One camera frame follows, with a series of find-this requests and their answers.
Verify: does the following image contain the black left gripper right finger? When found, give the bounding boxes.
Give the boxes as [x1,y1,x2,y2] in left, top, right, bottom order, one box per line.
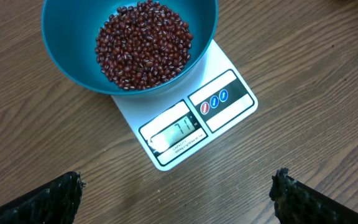
[269,168,358,224]

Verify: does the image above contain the red adzuki beans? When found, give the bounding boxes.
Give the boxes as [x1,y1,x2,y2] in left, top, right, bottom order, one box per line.
[94,0,194,91]

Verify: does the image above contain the teal plastic bowl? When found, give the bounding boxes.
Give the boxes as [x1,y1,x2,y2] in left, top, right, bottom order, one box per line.
[41,0,219,96]

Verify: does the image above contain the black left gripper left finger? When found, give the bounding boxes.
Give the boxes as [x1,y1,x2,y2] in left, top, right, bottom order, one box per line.
[0,171,85,224]

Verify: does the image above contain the white digital kitchen scale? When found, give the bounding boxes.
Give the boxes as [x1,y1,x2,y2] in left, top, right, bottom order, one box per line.
[113,41,258,171]

